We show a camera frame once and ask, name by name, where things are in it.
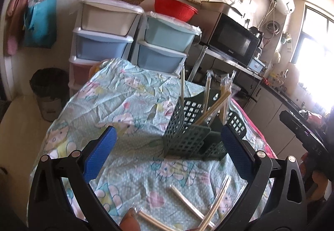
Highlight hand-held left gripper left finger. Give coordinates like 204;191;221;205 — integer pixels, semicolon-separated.
27;126;123;231

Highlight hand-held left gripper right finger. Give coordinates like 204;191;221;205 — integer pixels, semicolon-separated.
219;124;306;231

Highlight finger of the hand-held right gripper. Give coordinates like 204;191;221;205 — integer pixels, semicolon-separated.
279;110;306;143

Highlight wooden chopstick pair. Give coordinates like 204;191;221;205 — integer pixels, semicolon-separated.
197;175;232;231
204;69;213;117
225;71;237;98
220;74;230;120
170;185;216;229
136;209;183;231
180;64;186;106
194;90;232;126

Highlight dark green utensil holder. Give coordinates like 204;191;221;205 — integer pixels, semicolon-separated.
162;82;247;160

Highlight person's right hand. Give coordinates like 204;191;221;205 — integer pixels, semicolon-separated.
300;154;332;201

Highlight person's left hand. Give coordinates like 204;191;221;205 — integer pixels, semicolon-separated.
120;210;141;231

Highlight cream kitchen cabinets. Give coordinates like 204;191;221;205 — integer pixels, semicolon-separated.
245;85;314;158

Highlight pink plastic bag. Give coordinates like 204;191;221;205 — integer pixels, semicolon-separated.
300;110;324;123

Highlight pink blanket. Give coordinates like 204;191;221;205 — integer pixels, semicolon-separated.
235;102;278;166

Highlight beige cutting board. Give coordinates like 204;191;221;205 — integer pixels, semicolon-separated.
286;63;300;93

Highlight cartoon printed light blue sheet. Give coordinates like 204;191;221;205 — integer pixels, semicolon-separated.
42;58;277;231

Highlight black frying pan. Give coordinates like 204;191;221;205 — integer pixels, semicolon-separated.
232;87;251;98

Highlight light blue box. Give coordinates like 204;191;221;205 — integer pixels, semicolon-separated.
247;56;268;72

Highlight window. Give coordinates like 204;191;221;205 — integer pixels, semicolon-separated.
291;4;334;114

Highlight black trash bin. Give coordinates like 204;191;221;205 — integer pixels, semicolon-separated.
29;68;70;122

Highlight steel kitchen shelf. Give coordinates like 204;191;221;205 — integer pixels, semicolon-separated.
186;44;264;91

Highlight black microwave oven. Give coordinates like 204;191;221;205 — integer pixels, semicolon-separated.
208;13;261;64

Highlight tall plastic drawer unit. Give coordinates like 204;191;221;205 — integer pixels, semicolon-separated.
68;0;144;91

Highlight plastic drawer tower blue drawers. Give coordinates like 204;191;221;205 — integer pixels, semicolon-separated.
130;11;202;75

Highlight blue hanging bag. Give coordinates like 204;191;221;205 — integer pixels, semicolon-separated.
23;0;57;49

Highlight red colander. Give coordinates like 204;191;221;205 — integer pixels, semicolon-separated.
153;0;198;22

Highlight pink hanging cloth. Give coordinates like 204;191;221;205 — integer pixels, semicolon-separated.
6;0;50;55

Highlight pale green wall holder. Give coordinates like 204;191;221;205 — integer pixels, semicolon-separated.
280;33;293;51

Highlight coiled hose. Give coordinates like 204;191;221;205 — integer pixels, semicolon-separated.
261;21;280;36

